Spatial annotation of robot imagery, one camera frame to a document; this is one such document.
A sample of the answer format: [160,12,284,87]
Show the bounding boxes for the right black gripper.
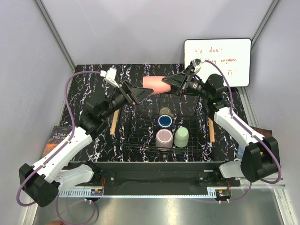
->
[162,66,210,100]

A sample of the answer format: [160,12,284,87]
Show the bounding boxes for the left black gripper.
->
[101,80,154,120]

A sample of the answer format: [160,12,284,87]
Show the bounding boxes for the pink cup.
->
[142,76,171,95]

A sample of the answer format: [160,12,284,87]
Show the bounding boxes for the dark blue mug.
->
[157,115,173,129]

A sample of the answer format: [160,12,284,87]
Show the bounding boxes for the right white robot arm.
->
[162,65,282,186]

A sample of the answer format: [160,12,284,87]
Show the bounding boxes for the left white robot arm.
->
[19,82,154,207]

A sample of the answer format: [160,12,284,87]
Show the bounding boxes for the beige mug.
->
[159,107,174,118]

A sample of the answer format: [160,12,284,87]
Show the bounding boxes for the black marble mat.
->
[68,64,238,162]

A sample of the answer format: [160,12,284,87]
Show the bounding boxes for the lilac mug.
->
[155,129,173,151]

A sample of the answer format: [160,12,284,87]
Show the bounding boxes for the light green cup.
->
[173,127,189,148]

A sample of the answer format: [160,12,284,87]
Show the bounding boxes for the white whiteboard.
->
[183,38,252,87]

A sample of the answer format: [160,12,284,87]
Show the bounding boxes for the Tale of Two Cities book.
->
[41,126,72,158]

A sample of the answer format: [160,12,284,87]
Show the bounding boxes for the books at right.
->
[235,126,274,162]

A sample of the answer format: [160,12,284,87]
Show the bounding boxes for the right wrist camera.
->
[190,59,205,74]

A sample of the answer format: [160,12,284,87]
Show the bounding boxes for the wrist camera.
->
[100,67,120,88]
[190,59,205,74]

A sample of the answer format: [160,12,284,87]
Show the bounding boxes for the black wire dish rack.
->
[117,94,211,162]

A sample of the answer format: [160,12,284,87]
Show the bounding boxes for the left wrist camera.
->
[100,67,120,88]

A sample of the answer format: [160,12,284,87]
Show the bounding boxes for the left wooden rack handle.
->
[110,109,120,135]

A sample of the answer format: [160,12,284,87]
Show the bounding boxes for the wooden rack handle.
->
[209,118,215,143]
[110,109,120,135]

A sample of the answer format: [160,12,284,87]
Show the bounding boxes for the right wooden rack handle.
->
[209,118,215,143]

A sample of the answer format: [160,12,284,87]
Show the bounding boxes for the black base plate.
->
[74,161,241,195]

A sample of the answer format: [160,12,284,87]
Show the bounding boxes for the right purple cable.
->
[198,60,282,204]

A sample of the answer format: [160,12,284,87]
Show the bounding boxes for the purple cable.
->
[15,70,106,225]
[198,60,282,204]

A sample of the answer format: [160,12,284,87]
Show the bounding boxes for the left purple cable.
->
[15,70,106,225]

